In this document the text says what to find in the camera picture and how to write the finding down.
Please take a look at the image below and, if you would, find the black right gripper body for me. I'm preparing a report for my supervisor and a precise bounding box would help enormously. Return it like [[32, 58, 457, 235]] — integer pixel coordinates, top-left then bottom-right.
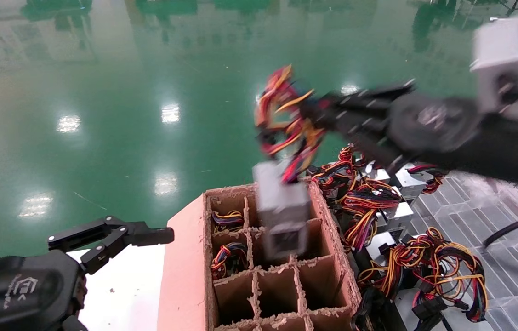
[[387, 91, 482, 154]]

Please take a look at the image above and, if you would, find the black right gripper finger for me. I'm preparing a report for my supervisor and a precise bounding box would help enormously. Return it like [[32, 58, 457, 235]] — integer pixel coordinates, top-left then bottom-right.
[[332, 120, 409, 174], [316, 79, 418, 121]]

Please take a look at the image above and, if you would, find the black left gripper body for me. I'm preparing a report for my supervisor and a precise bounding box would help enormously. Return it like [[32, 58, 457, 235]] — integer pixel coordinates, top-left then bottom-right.
[[0, 251, 88, 331]]

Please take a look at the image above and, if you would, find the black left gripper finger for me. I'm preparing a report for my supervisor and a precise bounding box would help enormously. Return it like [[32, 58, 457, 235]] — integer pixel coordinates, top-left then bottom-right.
[[48, 216, 175, 275], [60, 315, 90, 331]]

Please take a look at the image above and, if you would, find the brown cardboard divider box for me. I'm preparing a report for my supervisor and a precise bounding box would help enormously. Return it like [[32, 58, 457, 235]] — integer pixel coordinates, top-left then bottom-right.
[[157, 177, 363, 331]]

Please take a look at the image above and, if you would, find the clear plastic compartment tray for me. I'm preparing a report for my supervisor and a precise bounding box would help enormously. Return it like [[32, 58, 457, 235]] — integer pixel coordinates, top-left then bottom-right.
[[406, 171, 518, 331]]

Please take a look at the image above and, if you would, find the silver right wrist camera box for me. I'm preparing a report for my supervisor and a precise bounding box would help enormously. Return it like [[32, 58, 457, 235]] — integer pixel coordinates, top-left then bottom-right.
[[469, 19, 518, 126]]

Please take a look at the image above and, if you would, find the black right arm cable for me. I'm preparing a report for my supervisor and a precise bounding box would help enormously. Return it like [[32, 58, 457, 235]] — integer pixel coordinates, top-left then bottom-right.
[[483, 206, 518, 248]]

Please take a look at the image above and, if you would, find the black cable bundle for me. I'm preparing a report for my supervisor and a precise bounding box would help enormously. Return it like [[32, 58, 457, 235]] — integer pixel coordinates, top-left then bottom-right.
[[352, 286, 406, 331]]

